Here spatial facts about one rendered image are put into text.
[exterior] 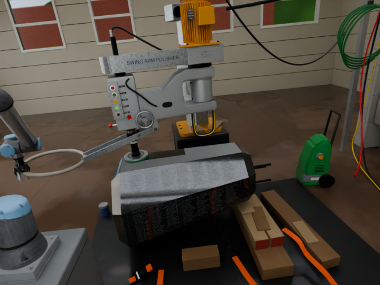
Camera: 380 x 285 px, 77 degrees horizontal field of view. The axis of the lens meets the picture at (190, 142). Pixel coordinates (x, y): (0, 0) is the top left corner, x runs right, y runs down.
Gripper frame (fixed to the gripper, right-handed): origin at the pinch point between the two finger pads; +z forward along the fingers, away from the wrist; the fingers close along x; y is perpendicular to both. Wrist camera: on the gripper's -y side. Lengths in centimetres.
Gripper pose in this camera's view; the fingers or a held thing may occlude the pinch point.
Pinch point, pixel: (24, 178)
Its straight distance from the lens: 225.9
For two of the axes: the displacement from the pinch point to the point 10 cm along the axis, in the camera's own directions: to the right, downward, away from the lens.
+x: 6.9, -2.9, 6.7
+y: 7.3, 2.6, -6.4
